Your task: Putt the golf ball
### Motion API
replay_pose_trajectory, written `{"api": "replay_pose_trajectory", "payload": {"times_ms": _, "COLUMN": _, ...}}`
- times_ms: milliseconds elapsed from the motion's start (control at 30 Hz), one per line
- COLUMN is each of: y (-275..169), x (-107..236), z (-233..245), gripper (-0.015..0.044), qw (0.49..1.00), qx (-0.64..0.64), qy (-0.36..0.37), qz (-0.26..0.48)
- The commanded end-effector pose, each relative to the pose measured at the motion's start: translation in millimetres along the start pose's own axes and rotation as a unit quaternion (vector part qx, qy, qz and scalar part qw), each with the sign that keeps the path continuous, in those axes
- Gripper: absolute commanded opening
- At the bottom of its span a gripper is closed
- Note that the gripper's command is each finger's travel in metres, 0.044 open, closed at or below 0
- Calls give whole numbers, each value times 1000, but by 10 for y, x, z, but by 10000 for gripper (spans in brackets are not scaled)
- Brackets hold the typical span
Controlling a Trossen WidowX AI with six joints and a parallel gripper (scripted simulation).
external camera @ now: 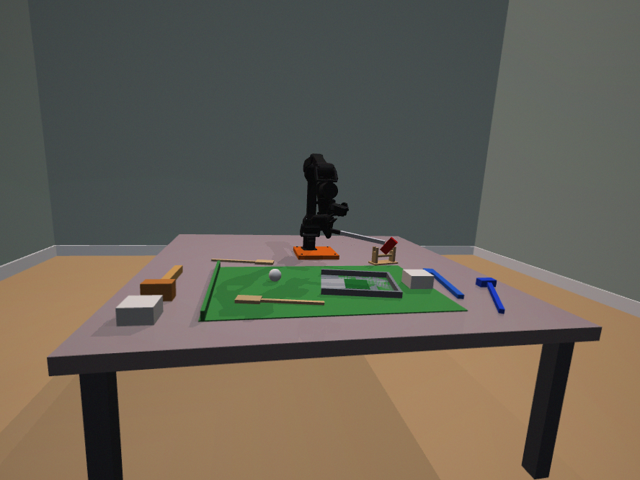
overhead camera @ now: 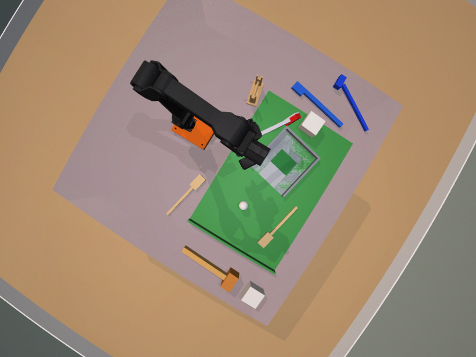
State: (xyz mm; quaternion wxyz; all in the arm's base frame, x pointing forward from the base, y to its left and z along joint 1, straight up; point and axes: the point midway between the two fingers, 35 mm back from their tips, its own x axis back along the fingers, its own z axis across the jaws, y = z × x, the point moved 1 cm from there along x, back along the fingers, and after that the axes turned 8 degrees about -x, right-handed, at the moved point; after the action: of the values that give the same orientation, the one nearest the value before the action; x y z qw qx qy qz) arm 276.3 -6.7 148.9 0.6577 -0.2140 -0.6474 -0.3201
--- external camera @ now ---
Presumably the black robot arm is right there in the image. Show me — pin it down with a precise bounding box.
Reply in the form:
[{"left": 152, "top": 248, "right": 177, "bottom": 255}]
[{"left": 300, "top": 154, "right": 349, "bottom": 251}]

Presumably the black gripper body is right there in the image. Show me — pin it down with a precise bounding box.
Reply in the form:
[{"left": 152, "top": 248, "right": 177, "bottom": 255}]
[{"left": 311, "top": 198, "right": 339, "bottom": 223}]

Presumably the grey ball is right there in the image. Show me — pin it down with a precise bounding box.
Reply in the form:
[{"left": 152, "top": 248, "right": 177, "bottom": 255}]
[{"left": 269, "top": 269, "right": 281, "bottom": 282}]

